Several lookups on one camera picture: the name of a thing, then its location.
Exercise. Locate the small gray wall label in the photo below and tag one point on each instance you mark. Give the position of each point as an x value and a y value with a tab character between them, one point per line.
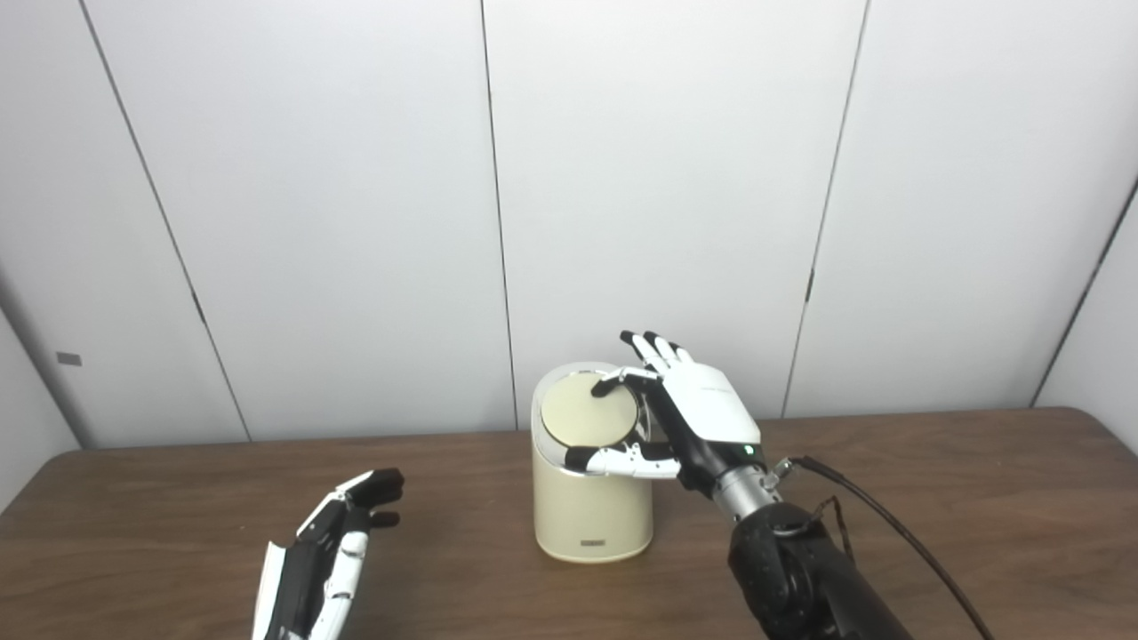
68	359

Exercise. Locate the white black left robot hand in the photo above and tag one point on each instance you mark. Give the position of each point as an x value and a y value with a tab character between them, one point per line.
307	578

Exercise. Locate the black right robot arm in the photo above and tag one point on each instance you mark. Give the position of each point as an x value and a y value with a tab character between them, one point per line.
800	578

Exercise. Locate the cream-colored lidded bin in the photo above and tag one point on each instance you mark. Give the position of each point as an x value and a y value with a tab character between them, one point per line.
587	516

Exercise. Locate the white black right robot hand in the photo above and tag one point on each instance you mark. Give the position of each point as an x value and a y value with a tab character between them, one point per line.
711	409

